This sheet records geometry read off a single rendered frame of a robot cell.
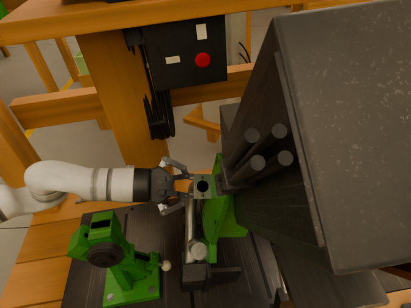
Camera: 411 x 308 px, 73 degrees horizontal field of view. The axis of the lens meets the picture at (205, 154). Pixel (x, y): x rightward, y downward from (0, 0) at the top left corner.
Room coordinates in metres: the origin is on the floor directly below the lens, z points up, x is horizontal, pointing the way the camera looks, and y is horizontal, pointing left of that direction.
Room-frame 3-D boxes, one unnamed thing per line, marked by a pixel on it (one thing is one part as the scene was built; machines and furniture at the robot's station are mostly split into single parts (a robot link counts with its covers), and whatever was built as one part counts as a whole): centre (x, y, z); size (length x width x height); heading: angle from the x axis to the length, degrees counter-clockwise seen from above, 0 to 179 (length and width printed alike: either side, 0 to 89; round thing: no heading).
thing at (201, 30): (0.65, 0.01, 1.42); 0.17 x 0.12 x 0.15; 93
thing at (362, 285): (0.36, -0.19, 1.11); 0.39 x 0.16 x 0.03; 3
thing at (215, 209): (0.38, -0.04, 1.17); 0.13 x 0.12 x 0.20; 93
